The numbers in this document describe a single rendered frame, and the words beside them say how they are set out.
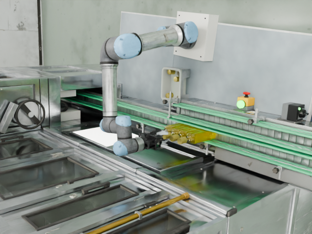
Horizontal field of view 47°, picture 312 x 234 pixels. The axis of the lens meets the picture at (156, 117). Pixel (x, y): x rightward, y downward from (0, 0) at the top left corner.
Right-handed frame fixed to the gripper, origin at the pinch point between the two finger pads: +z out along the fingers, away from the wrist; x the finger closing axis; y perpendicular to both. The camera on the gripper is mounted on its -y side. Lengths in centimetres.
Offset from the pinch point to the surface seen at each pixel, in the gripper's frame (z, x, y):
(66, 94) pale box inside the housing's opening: 1, 7, -111
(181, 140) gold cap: -0.5, 1.0, 12.9
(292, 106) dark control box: 32, 23, 55
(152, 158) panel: -6.2, -12.4, -2.7
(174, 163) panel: -2.0, -12.4, 9.8
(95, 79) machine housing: 22, 18, -101
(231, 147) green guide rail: 21.1, -2.9, 29.6
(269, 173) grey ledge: 28, -13, 50
